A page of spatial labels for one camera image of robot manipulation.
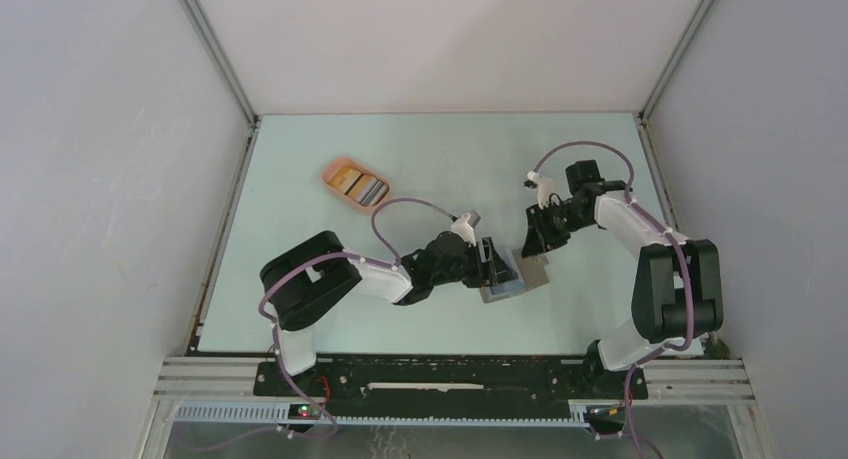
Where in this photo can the grey card holder wallet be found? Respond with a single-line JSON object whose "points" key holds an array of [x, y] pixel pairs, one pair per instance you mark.
{"points": [[531, 274]]}

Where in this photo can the left controller board red led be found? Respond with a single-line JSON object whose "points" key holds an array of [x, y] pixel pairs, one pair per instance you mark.
{"points": [[304, 411]]}

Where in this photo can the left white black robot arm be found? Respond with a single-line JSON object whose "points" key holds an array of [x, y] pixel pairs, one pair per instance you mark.
{"points": [[303, 284]]}

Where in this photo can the aluminium frame rail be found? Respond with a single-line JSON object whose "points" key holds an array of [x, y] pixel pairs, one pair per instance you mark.
{"points": [[669, 382]]}

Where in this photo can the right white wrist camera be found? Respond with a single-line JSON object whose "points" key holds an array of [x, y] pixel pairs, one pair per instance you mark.
{"points": [[543, 186]]}

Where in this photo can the pink oval tray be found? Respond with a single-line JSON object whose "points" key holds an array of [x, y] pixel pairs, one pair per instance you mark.
{"points": [[335, 164]]}

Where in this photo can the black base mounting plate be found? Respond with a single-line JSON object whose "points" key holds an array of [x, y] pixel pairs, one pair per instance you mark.
{"points": [[453, 386]]}

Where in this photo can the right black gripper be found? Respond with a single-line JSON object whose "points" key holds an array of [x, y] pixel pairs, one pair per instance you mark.
{"points": [[540, 236]]}

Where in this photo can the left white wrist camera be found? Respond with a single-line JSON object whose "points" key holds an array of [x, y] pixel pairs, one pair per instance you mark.
{"points": [[464, 226]]}

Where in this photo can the yellow credit card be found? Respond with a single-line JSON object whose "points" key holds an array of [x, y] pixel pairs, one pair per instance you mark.
{"points": [[345, 178]]}

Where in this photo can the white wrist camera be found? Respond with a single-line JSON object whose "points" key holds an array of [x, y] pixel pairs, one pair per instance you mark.
{"points": [[543, 186], [464, 226]]}

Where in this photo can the right controller board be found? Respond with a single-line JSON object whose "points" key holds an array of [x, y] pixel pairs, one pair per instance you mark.
{"points": [[606, 414]]}

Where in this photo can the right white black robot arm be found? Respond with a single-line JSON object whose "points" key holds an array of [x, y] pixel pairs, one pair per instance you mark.
{"points": [[677, 293]]}

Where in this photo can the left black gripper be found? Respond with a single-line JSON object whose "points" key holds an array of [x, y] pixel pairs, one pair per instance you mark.
{"points": [[498, 270]]}

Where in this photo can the white cable duct strip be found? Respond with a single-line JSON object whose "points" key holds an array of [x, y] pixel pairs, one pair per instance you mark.
{"points": [[276, 414]]}

